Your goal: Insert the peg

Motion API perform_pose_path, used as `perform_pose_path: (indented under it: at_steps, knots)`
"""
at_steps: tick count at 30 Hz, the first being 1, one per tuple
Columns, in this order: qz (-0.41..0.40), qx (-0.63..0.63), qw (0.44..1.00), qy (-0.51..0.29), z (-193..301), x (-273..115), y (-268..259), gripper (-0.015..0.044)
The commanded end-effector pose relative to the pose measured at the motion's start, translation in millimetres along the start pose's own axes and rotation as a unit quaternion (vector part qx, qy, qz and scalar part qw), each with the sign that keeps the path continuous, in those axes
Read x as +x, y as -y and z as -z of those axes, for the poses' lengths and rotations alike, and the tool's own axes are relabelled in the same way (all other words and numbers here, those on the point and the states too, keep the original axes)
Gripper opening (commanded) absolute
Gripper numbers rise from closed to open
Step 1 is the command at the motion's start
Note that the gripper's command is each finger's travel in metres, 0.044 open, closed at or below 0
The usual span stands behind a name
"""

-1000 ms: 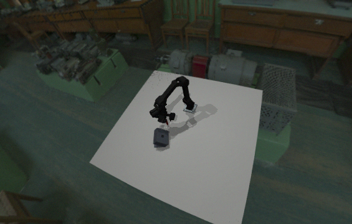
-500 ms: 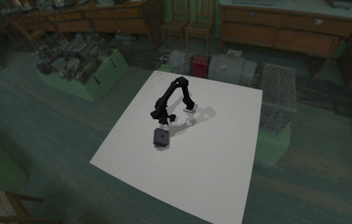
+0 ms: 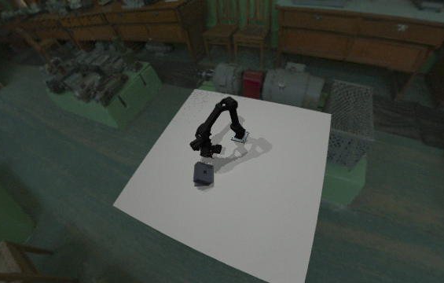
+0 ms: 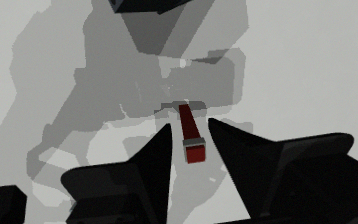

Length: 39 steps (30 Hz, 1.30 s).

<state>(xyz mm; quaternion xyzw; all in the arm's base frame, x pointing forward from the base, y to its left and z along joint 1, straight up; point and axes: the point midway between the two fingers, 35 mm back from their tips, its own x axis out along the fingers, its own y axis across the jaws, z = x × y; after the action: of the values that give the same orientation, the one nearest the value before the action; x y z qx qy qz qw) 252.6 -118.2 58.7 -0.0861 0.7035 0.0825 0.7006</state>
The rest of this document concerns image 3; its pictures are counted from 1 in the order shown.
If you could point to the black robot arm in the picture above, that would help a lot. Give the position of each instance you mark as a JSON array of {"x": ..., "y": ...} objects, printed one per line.
[{"x": 203, "y": 131}]

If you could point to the dark grey sloped panel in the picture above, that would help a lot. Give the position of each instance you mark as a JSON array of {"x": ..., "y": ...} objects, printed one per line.
[{"x": 202, "y": 175}]

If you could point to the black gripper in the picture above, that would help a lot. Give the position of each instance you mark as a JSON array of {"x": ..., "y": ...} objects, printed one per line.
[{"x": 214, "y": 148}]

